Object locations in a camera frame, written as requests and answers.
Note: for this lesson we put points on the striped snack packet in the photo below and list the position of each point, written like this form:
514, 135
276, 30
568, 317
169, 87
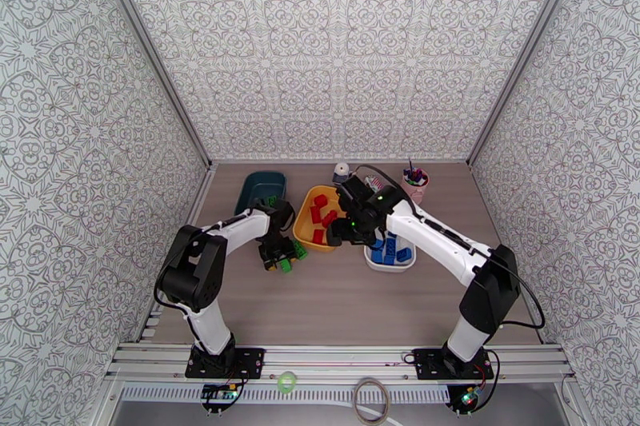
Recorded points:
374, 183

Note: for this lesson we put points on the green tape roll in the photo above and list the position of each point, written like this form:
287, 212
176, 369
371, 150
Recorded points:
280, 380

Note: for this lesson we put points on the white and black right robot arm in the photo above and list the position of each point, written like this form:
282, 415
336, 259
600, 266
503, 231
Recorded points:
435, 240

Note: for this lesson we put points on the yellow plastic container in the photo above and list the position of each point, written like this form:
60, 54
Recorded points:
305, 225

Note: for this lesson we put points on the aluminium frame post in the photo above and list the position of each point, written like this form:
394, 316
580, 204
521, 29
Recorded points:
152, 52
526, 51

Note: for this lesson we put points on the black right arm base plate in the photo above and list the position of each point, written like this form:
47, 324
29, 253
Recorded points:
427, 364

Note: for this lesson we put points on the white plastic container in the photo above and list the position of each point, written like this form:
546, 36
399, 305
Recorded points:
390, 268

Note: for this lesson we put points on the long red lego brick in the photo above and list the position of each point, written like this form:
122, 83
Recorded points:
320, 200
315, 215

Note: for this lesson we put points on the dark teal plastic container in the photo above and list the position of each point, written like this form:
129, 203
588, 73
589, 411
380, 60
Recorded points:
255, 190

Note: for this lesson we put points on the small bottle with white cap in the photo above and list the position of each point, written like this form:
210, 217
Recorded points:
341, 170

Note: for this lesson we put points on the aluminium mounting rail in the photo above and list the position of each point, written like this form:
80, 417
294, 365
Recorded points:
340, 362

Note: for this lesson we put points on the pink pen cup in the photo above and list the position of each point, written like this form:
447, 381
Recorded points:
417, 192

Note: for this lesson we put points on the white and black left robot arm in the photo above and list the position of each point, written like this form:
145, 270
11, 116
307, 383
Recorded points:
235, 227

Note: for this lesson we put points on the purple pen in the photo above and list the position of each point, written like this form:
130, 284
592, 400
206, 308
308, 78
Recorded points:
411, 169

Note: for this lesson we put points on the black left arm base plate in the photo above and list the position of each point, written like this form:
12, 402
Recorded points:
250, 362

